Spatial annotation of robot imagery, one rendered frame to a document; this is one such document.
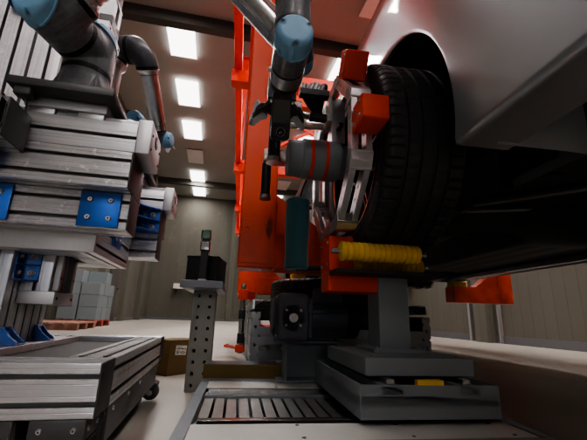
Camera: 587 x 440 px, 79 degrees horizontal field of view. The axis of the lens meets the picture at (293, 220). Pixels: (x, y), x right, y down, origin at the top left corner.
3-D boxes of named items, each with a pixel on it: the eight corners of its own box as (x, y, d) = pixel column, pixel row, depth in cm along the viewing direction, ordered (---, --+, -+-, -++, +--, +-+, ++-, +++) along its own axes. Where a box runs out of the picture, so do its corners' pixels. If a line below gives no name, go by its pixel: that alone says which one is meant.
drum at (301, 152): (352, 174, 118) (351, 135, 122) (288, 168, 115) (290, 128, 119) (341, 188, 132) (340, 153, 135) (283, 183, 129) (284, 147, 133)
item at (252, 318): (269, 351, 157) (271, 299, 163) (247, 350, 156) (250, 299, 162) (250, 329, 393) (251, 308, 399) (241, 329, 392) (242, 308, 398)
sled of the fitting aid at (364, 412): (502, 423, 87) (498, 381, 90) (361, 425, 83) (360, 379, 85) (409, 385, 135) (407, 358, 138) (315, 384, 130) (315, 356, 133)
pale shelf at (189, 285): (222, 288, 145) (223, 280, 146) (179, 286, 143) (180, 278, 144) (225, 294, 186) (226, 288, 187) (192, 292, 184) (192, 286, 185)
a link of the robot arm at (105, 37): (120, 87, 100) (127, 47, 103) (89, 53, 87) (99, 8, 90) (80, 89, 101) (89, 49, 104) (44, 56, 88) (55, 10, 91)
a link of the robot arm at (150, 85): (160, 34, 156) (176, 145, 179) (134, 35, 157) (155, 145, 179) (148, 34, 146) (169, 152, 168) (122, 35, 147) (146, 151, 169)
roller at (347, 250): (431, 264, 106) (430, 244, 107) (334, 258, 102) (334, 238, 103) (421, 266, 111) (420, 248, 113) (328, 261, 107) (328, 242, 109)
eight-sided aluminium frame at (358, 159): (376, 216, 94) (370, 43, 108) (351, 215, 93) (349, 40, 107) (327, 251, 146) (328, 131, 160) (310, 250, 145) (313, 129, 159)
